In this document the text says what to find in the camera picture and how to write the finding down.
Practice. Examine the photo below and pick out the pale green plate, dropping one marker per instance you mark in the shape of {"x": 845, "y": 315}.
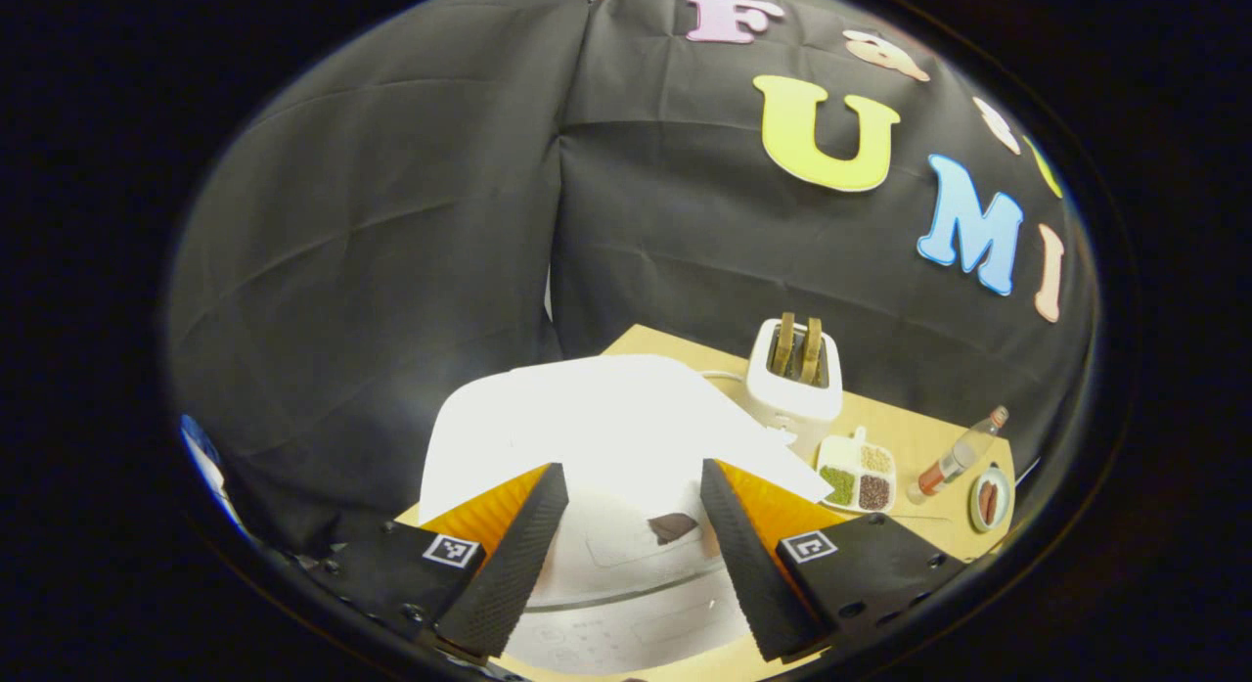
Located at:
{"x": 976, "y": 511}

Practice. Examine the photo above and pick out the clear bottle with red label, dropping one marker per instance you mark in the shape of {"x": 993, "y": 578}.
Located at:
{"x": 954, "y": 457}

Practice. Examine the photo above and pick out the white divided grain dish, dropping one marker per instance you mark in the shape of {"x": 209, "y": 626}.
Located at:
{"x": 856, "y": 472}

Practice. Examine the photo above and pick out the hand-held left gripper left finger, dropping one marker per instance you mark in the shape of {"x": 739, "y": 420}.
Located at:
{"x": 514, "y": 569}

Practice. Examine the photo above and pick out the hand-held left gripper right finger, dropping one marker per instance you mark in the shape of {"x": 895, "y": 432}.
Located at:
{"x": 753, "y": 574}

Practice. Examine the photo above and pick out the white rice cooker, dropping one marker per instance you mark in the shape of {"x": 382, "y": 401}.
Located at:
{"x": 606, "y": 418}

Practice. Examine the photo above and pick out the brown meat slice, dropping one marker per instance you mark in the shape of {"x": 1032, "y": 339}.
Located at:
{"x": 983, "y": 503}
{"x": 994, "y": 501}

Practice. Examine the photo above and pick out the white chopstick holder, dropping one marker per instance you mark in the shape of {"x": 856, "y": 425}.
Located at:
{"x": 792, "y": 398}

